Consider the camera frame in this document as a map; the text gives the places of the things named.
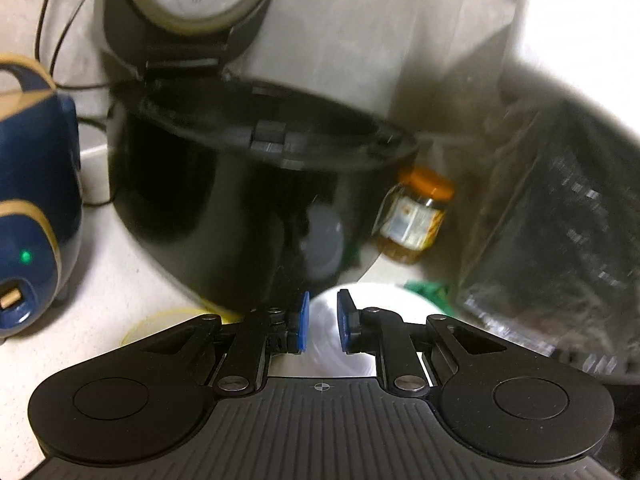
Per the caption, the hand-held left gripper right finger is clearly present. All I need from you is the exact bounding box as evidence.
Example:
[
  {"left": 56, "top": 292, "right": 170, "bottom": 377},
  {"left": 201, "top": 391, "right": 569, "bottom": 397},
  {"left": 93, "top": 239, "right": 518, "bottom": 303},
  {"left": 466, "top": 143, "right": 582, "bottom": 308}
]
[{"left": 336, "top": 287, "right": 506, "bottom": 397}]

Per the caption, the glass jar with orange lid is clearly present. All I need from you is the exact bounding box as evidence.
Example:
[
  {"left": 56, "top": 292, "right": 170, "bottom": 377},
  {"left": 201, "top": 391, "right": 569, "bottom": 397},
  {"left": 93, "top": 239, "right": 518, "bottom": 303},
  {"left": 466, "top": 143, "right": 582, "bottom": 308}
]
[{"left": 374, "top": 167, "right": 455, "bottom": 265}]

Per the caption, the yellow round lid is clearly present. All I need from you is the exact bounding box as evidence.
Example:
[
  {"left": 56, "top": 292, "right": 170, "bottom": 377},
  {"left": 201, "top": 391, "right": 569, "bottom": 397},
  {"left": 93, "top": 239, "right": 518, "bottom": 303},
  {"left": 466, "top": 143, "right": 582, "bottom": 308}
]
[{"left": 122, "top": 307, "right": 236, "bottom": 347}]

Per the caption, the black oven wrapped in plastic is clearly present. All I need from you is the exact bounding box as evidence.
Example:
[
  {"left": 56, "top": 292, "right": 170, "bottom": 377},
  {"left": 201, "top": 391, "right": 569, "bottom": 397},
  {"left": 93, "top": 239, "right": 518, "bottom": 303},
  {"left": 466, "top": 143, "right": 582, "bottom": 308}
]
[{"left": 452, "top": 100, "right": 640, "bottom": 386}]

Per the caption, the green packet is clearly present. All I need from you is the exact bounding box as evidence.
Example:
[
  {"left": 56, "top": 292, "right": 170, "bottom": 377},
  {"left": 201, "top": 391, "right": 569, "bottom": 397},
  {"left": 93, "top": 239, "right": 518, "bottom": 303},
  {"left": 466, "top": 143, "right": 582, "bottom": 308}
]
[{"left": 404, "top": 280, "right": 451, "bottom": 307}]

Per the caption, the white paper bowl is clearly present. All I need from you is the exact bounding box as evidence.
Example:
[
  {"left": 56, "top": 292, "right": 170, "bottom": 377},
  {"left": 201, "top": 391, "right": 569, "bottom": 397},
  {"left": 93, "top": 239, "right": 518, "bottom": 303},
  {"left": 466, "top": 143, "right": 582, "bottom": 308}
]
[{"left": 270, "top": 282, "right": 458, "bottom": 378}]

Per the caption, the black power cable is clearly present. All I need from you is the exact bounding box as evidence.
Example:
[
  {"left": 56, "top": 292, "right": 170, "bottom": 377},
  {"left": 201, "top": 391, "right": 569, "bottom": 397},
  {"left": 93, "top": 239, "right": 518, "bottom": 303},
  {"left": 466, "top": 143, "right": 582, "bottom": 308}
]
[{"left": 34, "top": 0, "right": 117, "bottom": 207}]

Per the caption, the white styrofoam block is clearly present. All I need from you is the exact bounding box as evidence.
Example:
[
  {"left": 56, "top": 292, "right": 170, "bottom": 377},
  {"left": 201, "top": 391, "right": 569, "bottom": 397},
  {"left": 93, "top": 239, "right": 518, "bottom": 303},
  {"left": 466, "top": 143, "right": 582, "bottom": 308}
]
[{"left": 520, "top": 0, "right": 640, "bottom": 146}]

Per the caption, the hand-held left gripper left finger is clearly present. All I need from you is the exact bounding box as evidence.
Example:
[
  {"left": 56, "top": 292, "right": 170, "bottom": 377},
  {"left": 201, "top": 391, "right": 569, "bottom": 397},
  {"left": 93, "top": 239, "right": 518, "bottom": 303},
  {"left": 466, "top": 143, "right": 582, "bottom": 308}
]
[{"left": 140, "top": 291, "right": 311, "bottom": 397}]

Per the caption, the black rice cooker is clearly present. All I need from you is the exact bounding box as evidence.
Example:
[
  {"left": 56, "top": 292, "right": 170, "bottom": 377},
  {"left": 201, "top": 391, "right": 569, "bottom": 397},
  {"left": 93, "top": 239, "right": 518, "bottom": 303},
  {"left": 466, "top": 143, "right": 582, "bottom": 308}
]
[{"left": 102, "top": 0, "right": 421, "bottom": 313}]

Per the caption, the blue rice cooker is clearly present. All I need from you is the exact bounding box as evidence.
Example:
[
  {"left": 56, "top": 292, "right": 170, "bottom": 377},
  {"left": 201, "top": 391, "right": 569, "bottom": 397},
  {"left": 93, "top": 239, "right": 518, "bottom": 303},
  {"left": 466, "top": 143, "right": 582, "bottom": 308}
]
[{"left": 0, "top": 55, "right": 83, "bottom": 343}]

